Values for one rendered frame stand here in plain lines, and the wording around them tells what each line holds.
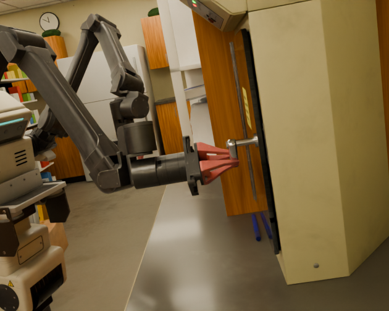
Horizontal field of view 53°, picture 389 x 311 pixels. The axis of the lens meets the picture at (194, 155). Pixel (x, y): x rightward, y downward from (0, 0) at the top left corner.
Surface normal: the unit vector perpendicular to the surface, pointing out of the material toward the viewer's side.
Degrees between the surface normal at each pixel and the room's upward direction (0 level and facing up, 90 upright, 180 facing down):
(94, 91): 90
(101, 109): 90
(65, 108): 78
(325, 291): 0
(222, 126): 90
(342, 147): 90
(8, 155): 98
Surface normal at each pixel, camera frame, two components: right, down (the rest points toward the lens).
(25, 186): 0.93, -0.10
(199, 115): -0.15, 0.09
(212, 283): -0.18, -0.96
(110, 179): -0.47, 0.09
